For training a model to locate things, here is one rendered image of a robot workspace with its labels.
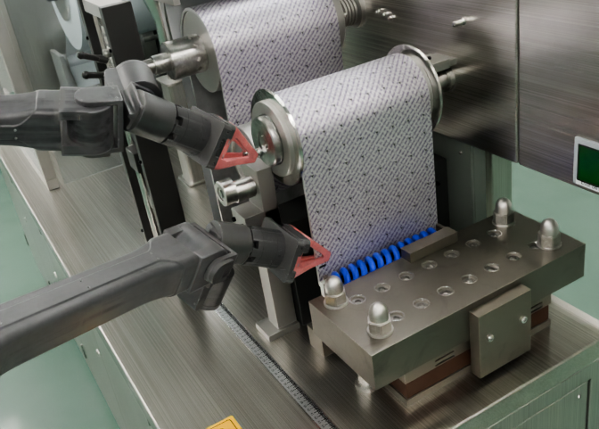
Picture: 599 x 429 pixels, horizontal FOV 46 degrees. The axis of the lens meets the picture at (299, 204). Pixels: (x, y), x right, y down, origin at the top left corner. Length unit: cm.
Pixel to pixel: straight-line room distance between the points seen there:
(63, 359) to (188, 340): 169
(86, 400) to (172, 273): 185
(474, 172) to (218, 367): 54
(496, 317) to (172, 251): 46
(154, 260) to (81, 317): 12
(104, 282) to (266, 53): 56
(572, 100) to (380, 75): 27
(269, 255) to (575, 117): 46
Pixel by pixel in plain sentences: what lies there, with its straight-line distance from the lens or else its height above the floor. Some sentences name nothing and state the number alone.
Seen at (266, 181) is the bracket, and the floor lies 118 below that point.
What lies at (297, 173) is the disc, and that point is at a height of 121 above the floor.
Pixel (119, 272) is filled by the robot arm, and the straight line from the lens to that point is 81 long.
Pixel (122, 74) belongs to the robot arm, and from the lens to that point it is 100.
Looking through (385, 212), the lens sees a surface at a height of 109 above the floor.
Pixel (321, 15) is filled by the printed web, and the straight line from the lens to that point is 125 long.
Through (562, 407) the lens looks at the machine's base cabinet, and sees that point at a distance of 120.
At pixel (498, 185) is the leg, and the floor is 96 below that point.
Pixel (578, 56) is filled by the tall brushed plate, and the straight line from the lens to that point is 100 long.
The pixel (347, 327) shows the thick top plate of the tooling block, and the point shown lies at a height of 103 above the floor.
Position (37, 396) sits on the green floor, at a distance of 279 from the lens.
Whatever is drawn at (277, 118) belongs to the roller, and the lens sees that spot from 99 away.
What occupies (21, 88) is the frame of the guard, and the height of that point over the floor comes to 118.
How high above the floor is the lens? 163
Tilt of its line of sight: 27 degrees down
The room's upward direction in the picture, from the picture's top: 9 degrees counter-clockwise
